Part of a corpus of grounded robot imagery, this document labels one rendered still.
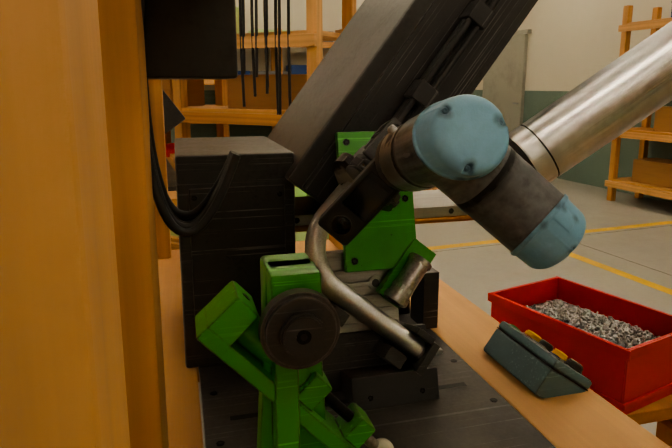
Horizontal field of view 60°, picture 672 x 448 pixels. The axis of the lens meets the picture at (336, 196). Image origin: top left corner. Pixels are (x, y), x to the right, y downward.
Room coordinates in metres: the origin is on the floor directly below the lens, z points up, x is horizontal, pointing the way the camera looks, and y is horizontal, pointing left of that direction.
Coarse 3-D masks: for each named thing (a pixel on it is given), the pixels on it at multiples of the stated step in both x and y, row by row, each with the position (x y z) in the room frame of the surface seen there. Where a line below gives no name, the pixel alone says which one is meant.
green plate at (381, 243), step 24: (336, 144) 0.87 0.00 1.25; (360, 144) 0.88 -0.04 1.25; (408, 192) 0.88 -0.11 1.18; (384, 216) 0.86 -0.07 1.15; (408, 216) 0.87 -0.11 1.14; (360, 240) 0.84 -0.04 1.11; (384, 240) 0.85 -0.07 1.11; (408, 240) 0.86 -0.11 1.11; (360, 264) 0.83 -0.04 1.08; (384, 264) 0.84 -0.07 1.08
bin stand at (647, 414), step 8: (664, 400) 0.93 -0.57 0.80; (640, 408) 0.91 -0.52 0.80; (648, 408) 0.91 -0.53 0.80; (656, 408) 0.91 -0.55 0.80; (664, 408) 0.91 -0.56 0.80; (632, 416) 0.89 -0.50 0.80; (640, 416) 0.89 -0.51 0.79; (648, 416) 0.90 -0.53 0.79; (656, 416) 0.90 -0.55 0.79; (664, 416) 0.91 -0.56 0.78; (640, 424) 0.90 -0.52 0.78; (664, 424) 0.96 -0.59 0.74; (656, 432) 0.97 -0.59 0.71; (664, 432) 0.95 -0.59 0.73; (664, 440) 0.95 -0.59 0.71
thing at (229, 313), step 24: (240, 288) 0.55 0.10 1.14; (216, 312) 0.52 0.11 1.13; (240, 312) 0.51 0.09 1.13; (216, 336) 0.51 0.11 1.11; (240, 336) 0.52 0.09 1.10; (240, 360) 0.51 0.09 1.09; (264, 360) 0.53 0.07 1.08; (264, 384) 0.52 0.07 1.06; (312, 384) 0.53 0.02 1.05; (312, 408) 0.54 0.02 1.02; (336, 408) 0.56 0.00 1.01; (360, 408) 0.58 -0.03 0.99; (312, 432) 0.53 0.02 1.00; (336, 432) 0.54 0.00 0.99; (360, 432) 0.55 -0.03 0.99
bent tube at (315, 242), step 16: (336, 192) 0.82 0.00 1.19; (320, 208) 0.81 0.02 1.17; (320, 240) 0.79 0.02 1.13; (320, 256) 0.78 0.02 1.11; (336, 288) 0.78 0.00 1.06; (352, 304) 0.78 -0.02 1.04; (368, 304) 0.78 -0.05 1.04; (368, 320) 0.78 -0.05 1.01; (384, 320) 0.78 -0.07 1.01; (384, 336) 0.78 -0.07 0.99; (400, 336) 0.78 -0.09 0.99; (416, 336) 0.79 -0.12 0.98; (416, 352) 0.78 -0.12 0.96
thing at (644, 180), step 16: (624, 16) 6.72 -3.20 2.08; (656, 16) 6.84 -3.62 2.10; (624, 32) 6.70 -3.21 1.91; (624, 48) 6.68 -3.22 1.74; (656, 112) 6.31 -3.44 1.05; (640, 128) 6.69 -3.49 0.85; (656, 128) 6.29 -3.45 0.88; (640, 144) 6.88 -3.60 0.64; (640, 160) 6.43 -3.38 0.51; (656, 160) 6.39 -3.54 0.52; (640, 176) 6.41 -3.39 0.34; (656, 176) 6.22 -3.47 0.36; (608, 192) 6.72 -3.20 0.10; (640, 192) 6.26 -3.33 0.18; (656, 192) 6.07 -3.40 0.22
